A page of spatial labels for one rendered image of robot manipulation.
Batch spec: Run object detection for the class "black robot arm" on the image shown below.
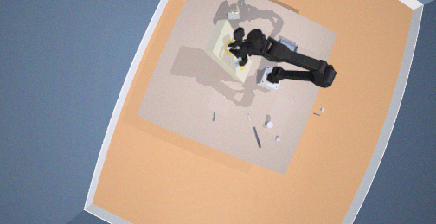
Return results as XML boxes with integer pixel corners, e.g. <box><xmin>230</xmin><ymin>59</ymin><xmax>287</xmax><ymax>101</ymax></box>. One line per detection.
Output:
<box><xmin>243</xmin><ymin>29</ymin><xmax>337</xmax><ymax>88</ymax></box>

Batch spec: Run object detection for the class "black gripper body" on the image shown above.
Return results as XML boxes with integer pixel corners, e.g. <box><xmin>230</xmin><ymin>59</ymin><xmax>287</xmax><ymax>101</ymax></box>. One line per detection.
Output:
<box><xmin>233</xmin><ymin>28</ymin><xmax>253</xmax><ymax>67</ymax></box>

